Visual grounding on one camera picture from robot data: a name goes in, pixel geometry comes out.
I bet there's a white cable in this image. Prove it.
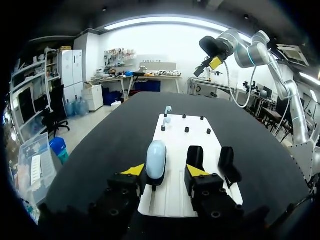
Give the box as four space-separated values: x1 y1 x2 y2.
223 48 311 141

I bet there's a white plate with black stands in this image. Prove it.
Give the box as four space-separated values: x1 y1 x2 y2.
137 113 244 218

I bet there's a pale blue earbud case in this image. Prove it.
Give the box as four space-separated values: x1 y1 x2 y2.
145 139 168 180

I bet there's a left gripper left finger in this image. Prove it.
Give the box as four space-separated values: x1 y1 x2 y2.
87 163 146 227

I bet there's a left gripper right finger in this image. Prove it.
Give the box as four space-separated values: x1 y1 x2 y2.
184 164 245 219

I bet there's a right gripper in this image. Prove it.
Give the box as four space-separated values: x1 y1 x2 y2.
193 35 238 78

